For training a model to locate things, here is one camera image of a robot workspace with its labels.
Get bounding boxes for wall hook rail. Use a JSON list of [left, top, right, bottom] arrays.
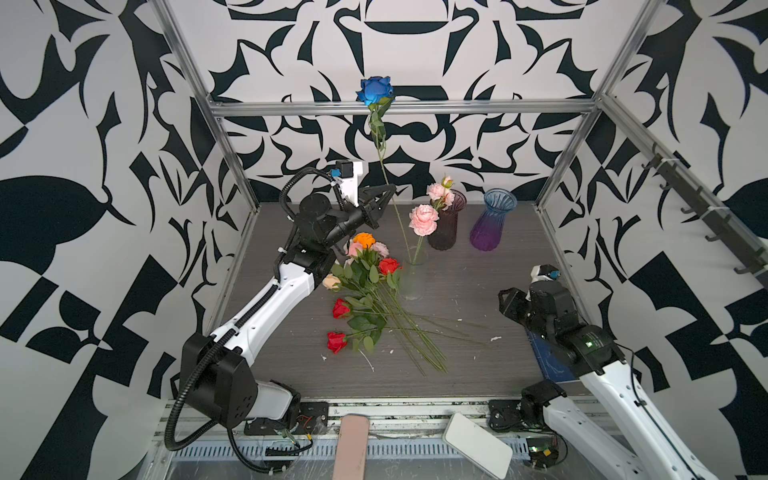
[[643, 142, 767, 290]]

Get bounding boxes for large pink peony flower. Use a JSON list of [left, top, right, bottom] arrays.
[[409, 204, 439, 263]]

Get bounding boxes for pink rose flower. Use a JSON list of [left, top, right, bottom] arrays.
[[347, 241, 365, 258]]

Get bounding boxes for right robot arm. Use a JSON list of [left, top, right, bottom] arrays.
[[489, 280, 715, 479]]

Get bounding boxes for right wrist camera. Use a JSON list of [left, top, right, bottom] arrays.
[[531, 264, 561, 283]]

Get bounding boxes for blue book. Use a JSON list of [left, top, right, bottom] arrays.
[[526, 331, 577, 384]]

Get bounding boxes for small pink flower sprig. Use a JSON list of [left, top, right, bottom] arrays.
[[427, 176, 455, 212]]

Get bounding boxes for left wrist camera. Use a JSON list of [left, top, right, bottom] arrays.
[[330, 160, 364, 206]]

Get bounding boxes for white phone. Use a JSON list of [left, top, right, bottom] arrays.
[[443, 413, 513, 479]]

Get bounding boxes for maroon glass vase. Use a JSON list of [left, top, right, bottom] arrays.
[[427, 192, 467, 251]]

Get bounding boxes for blue purple glass vase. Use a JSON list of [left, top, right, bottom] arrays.
[[469, 188, 517, 252]]

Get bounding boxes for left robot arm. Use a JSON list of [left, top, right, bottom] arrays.
[[164, 184, 396, 451]]

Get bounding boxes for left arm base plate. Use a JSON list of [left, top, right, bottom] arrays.
[[244, 401, 330, 436]]

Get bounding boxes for blue rose flower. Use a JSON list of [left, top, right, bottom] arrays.
[[355, 75, 415, 265]]

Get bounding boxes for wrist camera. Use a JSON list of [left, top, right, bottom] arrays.
[[330, 160, 364, 206], [531, 264, 561, 283]]

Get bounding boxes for red rose upper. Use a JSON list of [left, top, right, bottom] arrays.
[[378, 258, 401, 276]]

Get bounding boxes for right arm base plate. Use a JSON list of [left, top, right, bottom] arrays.
[[488, 398, 542, 433]]

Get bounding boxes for circuit board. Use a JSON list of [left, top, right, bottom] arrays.
[[524, 435, 569, 470]]

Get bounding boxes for clear glass vase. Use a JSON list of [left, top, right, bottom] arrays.
[[399, 246, 428, 301]]

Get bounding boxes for red rose lower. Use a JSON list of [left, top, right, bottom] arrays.
[[327, 329, 382, 354]]

